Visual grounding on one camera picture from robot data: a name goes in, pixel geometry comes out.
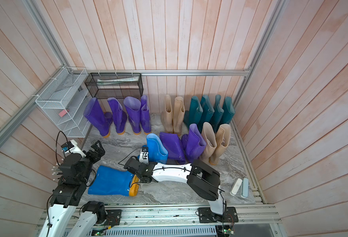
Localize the aluminium frame rail back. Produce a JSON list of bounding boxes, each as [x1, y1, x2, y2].
[[87, 69, 250, 77]]

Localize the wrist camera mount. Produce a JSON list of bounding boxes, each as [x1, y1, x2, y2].
[[61, 140, 86, 158], [138, 145, 149, 165]]

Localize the pink pencil cup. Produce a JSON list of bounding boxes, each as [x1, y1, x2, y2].
[[51, 163, 62, 182]]

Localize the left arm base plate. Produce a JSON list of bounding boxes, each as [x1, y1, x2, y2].
[[80, 201, 122, 227]]

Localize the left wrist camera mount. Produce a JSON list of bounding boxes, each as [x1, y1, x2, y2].
[[61, 140, 86, 158]]

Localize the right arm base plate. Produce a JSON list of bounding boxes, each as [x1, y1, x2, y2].
[[196, 206, 239, 224]]

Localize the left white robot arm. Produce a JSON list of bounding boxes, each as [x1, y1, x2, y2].
[[39, 140, 107, 237]]

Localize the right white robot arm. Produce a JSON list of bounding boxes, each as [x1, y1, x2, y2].
[[124, 158, 225, 216]]

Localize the black wire mesh basket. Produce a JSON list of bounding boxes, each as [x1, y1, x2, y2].
[[85, 72, 144, 99]]

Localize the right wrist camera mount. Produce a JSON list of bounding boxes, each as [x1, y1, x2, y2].
[[138, 145, 149, 165]]

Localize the pink eraser block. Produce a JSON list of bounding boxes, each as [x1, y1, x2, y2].
[[58, 109, 69, 118]]

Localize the white wire mesh shelf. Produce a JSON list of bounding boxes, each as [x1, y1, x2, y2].
[[36, 67, 92, 138]]

